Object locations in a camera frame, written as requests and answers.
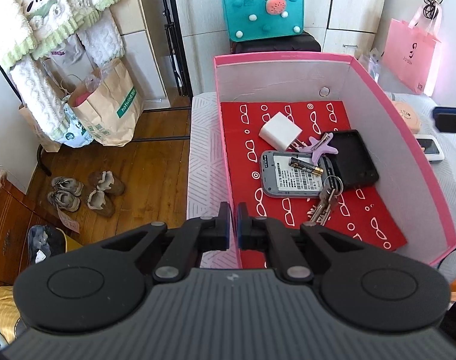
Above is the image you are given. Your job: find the pink paper shopping bag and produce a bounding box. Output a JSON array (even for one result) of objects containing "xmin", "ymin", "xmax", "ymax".
[{"xmin": 382, "ymin": 0, "xmax": 443, "ymax": 97}]

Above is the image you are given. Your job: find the white black remote device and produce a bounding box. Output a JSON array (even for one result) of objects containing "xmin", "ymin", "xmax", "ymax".
[{"xmin": 414, "ymin": 134, "xmax": 445, "ymax": 163}]

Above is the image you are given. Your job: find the red patterned liner sheet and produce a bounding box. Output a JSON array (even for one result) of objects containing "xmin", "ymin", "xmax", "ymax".
[{"xmin": 220, "ymin": 101, "xmax": 407, "ymax": 251}]

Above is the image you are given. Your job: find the black square case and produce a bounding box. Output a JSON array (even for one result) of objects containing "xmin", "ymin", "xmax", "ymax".
[{"xmin": 325, "ymin": 129, "xmax": 379, "ymax": 189}]

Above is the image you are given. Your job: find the teal felt handbag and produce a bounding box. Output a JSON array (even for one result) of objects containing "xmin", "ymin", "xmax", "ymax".
[{"xmin": 221, "ymin": 0, "xmax": 305, "ymax": 42}]

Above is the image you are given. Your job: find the grey sneaker pair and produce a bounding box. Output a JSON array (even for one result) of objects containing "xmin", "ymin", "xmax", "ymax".
[{"xmin": 47, "ymin": 176, "xmax": 84, "ymax": 212}]

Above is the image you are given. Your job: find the purple starfish hair clip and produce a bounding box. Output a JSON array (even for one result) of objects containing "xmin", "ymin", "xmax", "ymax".
[{"xmin": 299, "ymin": 133, "xmax": 339, "ymax": 165}]

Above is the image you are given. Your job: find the black gold AA battery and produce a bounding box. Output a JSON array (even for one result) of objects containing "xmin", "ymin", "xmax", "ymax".
[{"xmin": 288, "ymin": 157, "xmax": 324, "ymax": 176}]

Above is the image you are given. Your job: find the white green knit cardigan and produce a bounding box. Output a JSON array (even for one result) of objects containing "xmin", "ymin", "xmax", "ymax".
[{"xmin": 0, "ymin": 0, "xmax": 125, "ymax": 141}]

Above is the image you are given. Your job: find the peach round tape case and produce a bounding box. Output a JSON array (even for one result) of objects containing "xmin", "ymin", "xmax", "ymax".
[{"xmin": 392, "ymin": 101, "xmax": 422, "ymax": 134}]

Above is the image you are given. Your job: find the brown fuzzy slipper pair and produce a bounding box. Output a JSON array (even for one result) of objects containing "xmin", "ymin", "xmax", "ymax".
[{"xmin": 84, "ymin": 171, "xmax": 125, "ymax": 218}]

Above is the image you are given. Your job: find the brown paper bag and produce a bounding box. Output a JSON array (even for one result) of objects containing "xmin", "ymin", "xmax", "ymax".
[{"xmin": 68, "ymin": 58, "xmax": 143, "ymax": 147}]

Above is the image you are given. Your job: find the white charger cube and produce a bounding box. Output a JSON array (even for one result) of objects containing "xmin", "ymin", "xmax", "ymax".
[{"xmin": 259, "ymin": 112, "xmax": 302, "ymax": 151}]

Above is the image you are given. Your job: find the silver key bunch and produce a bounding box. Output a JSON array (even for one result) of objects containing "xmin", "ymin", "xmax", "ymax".
[{"xmin": 308, "ymin": 175, "xmax": 344, "ymax": 226}]

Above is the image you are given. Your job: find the white starbucks plastic bag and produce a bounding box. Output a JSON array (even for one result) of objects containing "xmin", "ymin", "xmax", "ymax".
[{"xmin": 57, "ymin": 103, "xmax": 94, "ymax": 149}]

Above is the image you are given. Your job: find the pink storage box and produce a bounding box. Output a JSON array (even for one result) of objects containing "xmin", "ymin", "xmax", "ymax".
[{"xmin": 214, "ymin": 51, "xmax": 456, "ymax": 266}]

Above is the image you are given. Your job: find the grey pocket wifi device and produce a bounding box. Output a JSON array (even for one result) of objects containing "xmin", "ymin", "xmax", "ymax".
[{"xmin": 260, "ymin": 150, "xmax": 333, "ymax": 197}]

